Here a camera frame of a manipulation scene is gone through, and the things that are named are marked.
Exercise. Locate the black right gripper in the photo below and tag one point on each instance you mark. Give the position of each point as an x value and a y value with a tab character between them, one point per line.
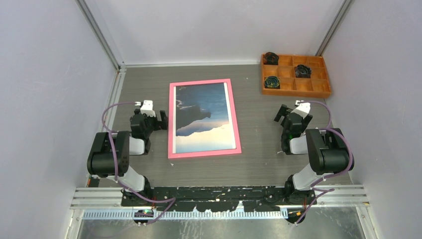
306	122

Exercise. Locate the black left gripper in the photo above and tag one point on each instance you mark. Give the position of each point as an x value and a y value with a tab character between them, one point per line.
158	126

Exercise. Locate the mountain landscape photo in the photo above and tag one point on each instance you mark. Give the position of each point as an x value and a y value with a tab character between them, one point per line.
202	117

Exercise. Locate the pink wooden picture frame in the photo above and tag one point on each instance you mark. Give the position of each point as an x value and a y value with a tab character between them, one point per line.
204	153

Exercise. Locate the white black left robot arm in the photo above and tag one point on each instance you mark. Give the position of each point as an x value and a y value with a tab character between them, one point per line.
110	152

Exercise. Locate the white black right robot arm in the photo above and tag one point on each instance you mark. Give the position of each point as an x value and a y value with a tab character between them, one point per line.
328	152

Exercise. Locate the blue green tape roll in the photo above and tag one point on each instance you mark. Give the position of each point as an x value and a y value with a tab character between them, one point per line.
272	82

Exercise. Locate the orange compartment tray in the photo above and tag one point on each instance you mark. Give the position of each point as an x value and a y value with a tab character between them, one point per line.
294	75

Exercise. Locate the black tape roll middle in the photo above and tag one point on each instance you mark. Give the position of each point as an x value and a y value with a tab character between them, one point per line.
303	71

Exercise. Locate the black tape roll top-left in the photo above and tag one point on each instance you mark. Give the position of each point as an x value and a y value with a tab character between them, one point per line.
270	58

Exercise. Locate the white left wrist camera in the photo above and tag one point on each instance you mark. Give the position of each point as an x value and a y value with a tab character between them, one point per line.
145	107

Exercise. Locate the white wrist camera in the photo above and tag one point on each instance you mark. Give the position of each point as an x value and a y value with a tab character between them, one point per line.
145	107
302	108

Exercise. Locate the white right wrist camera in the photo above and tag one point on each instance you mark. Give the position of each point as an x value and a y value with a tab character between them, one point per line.
302	108

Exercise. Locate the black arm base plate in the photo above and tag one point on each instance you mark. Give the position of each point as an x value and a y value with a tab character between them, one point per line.
222	199

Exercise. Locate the aluminium front rail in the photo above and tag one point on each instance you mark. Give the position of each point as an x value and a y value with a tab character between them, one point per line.
105	204

